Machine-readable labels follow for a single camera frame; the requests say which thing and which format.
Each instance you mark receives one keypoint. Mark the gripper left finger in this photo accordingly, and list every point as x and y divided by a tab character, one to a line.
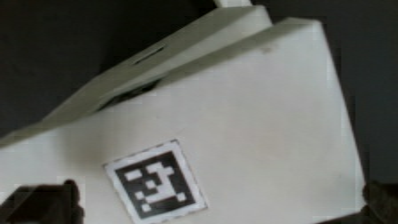
43	204

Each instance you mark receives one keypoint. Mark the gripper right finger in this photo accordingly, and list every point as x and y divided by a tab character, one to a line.
381	209

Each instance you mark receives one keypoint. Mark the white cabinet top block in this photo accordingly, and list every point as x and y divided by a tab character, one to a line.
223	151

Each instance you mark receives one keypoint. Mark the white cabinet body box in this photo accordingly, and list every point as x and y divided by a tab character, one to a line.
226	25

